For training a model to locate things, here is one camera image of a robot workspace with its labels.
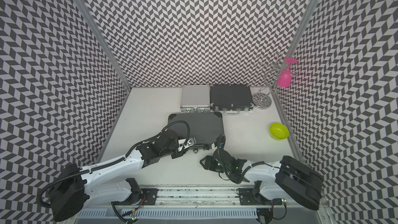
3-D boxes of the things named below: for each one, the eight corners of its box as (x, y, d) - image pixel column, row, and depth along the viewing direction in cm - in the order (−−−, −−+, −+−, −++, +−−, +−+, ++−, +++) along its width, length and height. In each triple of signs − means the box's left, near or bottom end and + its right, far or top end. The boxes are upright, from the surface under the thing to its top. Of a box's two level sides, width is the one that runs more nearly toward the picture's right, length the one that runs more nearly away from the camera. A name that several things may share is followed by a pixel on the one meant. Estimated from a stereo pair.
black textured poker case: (210, 115, 104) (210, 110, 99) (209, 89, 119) (210, 84, 115) (253, 115, 104) (255, 110, 99) (247, 89, 119) (249, 84, 115)
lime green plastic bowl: (270, 141, 95) (273, 137, 90) (265, 124, 103) (268, 119, 98) (286, 141, 95) (291, 137, 90) (280, 124, 103) (284, 119, 98)
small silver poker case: (180, 112, 105) (179, 108, 101) (183, 89, 119) (182, 85, 115) (210, 112, 105) (210, 108, 101) (209, 89, 119) (210, 85, 115)
